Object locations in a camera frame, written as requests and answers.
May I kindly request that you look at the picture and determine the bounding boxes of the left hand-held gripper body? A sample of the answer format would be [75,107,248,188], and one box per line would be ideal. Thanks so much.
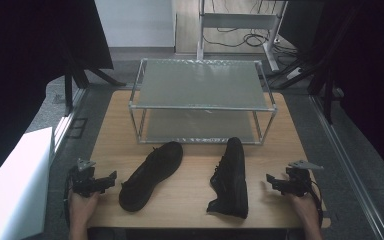
[69,158,104,198]

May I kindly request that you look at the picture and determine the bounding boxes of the white box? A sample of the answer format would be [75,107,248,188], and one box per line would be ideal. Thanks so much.
[0,126,55,240]

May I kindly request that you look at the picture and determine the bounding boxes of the white metal desk frame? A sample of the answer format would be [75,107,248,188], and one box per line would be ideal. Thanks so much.
[196,0,289,73]

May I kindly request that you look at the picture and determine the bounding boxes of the person's right hand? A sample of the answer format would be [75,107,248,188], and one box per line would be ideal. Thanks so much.
[284,192,322,232]

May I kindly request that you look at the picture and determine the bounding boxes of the black shoe lying on side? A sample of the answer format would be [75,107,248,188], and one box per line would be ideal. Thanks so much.
[118,141,184,213]

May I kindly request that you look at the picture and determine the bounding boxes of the black stand legs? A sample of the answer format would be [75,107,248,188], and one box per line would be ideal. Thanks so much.
[63,49,128,118]
[266,6,339,125]

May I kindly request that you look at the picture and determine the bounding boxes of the coiled black floor cable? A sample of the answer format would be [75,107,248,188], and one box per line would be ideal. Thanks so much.
[202,26,271,49]

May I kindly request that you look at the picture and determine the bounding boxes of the two-tier metal shoe rack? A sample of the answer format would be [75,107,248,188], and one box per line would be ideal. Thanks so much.
[127,58,279,146]

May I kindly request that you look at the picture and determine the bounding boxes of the metal floor rail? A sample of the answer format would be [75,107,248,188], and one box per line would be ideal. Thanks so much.
[309,94,384,240]
[50,87,88,155]

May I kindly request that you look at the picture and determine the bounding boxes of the black floor hatch frame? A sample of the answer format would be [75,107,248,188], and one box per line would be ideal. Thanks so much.
[66,117,89,140]

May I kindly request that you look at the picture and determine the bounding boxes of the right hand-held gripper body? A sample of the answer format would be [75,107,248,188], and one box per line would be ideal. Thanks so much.
[281,159,325,198]

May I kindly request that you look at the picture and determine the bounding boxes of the black lace-up shoe upright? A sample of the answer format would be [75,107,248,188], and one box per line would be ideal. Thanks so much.
[206,136,250,220]

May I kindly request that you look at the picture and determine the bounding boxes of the right hand-held gripper cable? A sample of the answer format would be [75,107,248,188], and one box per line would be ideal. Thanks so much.
[309,179,325,229]

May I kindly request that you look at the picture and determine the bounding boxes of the black curtain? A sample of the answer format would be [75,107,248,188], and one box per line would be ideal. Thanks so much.
[0,0,115,193]
[308,0,384,188]

